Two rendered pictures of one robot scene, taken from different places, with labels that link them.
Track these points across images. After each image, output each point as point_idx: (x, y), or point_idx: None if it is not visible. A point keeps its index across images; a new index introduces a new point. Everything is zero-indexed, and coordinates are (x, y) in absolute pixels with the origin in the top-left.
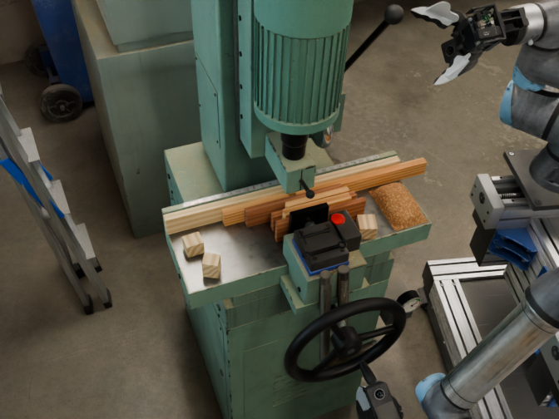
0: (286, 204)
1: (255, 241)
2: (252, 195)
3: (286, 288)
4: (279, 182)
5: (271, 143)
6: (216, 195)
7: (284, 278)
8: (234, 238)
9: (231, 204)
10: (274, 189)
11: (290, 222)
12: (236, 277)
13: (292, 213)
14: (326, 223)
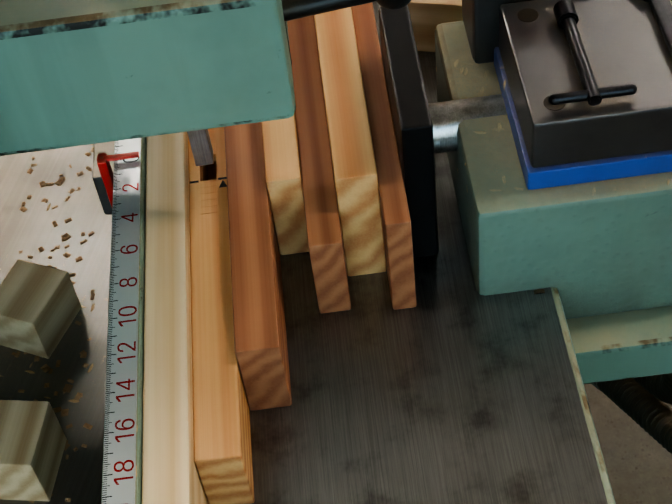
0: (281, 179)
1: (389, 385)
2: (169, 303)
3: (635, 343)
4: (136, 183)
5: (35, 24)
6: (112, 453)
7: (585, 340)
8: (344, 469)
9: (188, 400)
10: (163, 211)
11: (427, 163)
12: (598, 501)
13: (413, 120)
14: (513, 17)
